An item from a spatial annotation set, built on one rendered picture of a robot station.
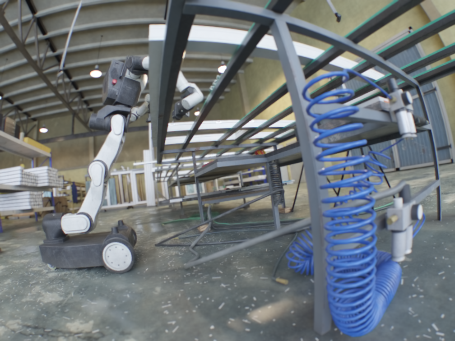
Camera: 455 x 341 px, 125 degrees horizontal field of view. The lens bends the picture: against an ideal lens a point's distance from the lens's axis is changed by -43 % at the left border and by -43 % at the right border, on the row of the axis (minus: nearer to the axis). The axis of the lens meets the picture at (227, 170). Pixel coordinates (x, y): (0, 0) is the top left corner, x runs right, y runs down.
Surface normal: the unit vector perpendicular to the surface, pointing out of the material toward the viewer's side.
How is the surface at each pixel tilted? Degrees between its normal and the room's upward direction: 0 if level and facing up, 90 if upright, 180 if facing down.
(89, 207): 90
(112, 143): 109
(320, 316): 90
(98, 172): 90
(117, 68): 94
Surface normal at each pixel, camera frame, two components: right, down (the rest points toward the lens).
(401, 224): -0.93, 0.11
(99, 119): 0.34, 0.27
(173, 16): 0.14, 0.99
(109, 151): 0.39, -0.12
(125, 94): 0.68, 0.11
